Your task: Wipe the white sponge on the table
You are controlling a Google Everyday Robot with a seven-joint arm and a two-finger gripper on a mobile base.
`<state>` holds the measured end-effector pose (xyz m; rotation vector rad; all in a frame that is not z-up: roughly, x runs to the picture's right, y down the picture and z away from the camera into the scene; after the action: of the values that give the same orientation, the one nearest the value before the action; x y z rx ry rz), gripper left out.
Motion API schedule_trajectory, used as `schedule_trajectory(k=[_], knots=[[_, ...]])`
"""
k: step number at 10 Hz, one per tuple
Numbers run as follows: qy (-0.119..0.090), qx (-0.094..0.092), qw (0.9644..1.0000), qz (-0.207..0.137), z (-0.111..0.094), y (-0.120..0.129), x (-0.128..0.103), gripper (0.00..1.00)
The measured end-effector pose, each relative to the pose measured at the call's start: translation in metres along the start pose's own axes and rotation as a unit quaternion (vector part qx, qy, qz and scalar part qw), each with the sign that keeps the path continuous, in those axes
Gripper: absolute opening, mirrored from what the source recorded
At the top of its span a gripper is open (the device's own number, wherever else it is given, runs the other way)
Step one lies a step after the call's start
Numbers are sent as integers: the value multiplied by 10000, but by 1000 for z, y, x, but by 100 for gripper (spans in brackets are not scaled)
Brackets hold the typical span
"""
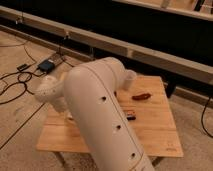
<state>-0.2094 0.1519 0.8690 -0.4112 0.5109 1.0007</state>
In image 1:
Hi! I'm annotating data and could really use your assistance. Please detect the black floor cable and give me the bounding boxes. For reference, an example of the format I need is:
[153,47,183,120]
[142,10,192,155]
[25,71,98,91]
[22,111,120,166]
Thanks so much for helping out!
[0,43,51,106]

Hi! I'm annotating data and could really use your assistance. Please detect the black and red box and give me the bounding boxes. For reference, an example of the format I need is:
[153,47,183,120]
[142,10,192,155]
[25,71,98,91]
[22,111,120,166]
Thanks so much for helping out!
[125,111,136,121]

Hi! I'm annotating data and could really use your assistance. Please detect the black cable at right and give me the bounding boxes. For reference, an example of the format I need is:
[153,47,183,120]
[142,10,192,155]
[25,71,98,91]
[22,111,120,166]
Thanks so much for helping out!
[200,94,213,139]

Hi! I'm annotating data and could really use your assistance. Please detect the wooden table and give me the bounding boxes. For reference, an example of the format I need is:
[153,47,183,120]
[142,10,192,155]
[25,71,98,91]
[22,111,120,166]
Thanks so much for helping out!
[37,76,183,159]

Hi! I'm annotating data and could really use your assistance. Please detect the black power adapter box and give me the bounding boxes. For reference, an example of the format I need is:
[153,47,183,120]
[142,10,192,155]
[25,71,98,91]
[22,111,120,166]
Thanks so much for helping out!
[38,60,55,73]

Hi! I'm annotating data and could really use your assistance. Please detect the small black plug block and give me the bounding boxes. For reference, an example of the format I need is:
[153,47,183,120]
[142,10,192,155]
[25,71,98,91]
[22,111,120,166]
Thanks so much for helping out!
[17,64,31,72]

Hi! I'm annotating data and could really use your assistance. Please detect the red sausage toy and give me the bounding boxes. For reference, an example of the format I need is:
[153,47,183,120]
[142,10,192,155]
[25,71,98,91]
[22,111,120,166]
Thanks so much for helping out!
[132,93,151,101]

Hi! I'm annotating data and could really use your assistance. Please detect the white paper cup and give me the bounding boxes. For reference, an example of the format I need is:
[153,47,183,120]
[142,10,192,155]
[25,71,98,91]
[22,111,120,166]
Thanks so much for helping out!
[123,70,137,91]

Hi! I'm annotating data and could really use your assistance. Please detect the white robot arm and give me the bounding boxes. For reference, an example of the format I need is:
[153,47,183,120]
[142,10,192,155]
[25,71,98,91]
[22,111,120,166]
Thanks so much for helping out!
[35,57,155,171]

